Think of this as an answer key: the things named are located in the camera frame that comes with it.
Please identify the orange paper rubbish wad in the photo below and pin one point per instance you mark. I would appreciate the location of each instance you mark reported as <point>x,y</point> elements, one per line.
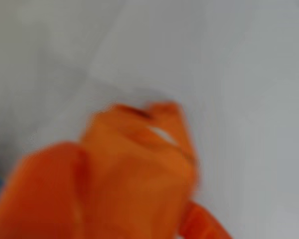
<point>139,174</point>

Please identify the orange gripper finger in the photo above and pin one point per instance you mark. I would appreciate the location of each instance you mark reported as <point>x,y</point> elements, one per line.
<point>199,221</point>
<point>40,194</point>

